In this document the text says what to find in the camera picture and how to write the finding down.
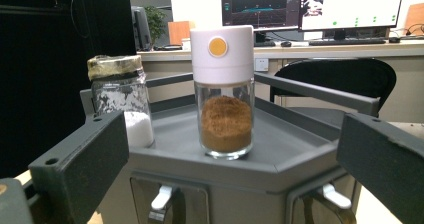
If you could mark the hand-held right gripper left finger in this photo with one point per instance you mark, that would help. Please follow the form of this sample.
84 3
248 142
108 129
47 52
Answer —
83 164

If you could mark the white wall socket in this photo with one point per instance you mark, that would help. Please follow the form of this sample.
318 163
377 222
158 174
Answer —
261 64

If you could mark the black keyboard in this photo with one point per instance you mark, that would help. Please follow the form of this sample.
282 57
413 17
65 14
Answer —
346 41

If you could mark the dark grey corner rack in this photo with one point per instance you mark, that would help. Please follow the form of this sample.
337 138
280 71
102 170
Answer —
283 144

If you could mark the glass jar with white lid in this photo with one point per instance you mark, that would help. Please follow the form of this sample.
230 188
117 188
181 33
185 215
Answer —
223 64

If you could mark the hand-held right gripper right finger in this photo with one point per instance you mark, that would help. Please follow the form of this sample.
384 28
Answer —
386 157

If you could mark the black computer mouse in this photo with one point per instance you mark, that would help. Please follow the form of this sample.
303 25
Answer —
286 44
394 39

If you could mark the glass jar with silver lid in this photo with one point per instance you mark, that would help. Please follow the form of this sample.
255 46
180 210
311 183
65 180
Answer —
116 94

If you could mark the light office desk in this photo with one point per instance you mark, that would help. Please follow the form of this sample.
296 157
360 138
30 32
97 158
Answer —
333 50

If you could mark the grey monitor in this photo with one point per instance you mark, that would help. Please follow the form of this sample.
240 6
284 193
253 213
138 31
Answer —
141 27

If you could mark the brown wooden board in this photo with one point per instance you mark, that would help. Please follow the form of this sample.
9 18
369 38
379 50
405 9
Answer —
415 17
180 32

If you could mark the dark screen monitor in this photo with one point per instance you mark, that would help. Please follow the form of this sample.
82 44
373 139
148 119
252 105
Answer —
260 5

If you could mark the green potted plant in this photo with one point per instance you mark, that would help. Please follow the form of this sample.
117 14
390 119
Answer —
156 22

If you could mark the bright screen monitor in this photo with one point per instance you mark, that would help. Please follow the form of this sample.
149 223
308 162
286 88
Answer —
353 4

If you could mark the black folding chair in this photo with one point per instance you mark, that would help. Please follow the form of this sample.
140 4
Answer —
333 77

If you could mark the black curtain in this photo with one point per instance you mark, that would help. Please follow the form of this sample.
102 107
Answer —
43 67

